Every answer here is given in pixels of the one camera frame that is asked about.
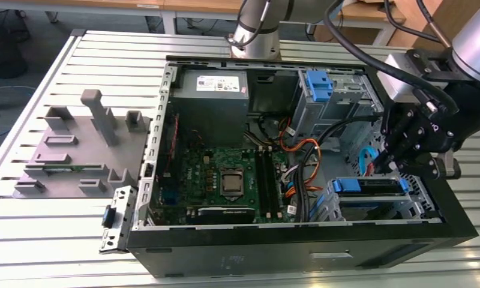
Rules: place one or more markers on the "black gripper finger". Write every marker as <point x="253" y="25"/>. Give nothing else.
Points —
<point x="402" y="129"/>
<point x="421" y="163"/>

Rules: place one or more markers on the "hard disk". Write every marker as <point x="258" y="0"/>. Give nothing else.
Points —
<point x="346" y="185"/>

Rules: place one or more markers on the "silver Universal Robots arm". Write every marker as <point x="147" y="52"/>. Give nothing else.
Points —
<point x="257" y="39"/>

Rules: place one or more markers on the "metal disk bay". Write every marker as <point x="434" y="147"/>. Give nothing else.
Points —
<point x="329" y="207"/>

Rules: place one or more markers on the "metal optical drive cage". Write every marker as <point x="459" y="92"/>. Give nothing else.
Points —
<point x="345" y="111"/>

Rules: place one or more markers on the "blue drive cage latch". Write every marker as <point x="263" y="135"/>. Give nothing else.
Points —
<point x="318" y="87"/>

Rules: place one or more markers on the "wooden cabinet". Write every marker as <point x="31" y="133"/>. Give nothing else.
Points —
<point x="422" y="44"/>

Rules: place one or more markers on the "black RAM slot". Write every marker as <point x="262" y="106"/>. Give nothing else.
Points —
<point x="275" y="180"/>
<point x="265" y="180"/>

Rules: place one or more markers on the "CPU socket with silver CPU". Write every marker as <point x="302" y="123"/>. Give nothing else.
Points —
<point x="233" y="183"/>

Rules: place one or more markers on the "grey power supply unit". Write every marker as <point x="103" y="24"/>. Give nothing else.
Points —
<point x="209" y="120"/>

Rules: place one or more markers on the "black open PC case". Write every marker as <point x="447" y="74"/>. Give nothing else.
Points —
<point x="265" y="255"/>

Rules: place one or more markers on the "black graphics card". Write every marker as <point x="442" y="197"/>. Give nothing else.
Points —
<point x="225" y="214"/>

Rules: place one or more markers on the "green motherboard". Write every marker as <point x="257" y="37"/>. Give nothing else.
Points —
<point x="201" y="168"/>

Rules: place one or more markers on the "grey parts rack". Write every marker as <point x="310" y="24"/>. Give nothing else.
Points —
<point x="84" y="144"/>

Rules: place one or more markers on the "long wooden top desk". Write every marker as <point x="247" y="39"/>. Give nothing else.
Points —
<point x="116" y="4"/>

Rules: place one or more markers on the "green RAM stick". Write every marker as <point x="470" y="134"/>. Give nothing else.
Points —
<point x="64" y="170"/>

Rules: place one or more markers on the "black mesh waste bin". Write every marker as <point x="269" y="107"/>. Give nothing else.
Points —
<point x="8" y="60"/>

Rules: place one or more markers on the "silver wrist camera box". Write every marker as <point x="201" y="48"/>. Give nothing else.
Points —
<point x="401" y="90"/>

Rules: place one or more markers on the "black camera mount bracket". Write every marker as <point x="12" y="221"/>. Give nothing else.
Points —
<point x="433" y="64"/>

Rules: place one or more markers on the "wooden desk white frame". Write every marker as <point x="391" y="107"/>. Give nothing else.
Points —
<point x="365" y="16"/>

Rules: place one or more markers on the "grey expansion slot retainer bracket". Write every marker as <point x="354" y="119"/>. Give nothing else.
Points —
<point x="120" y="210"/>

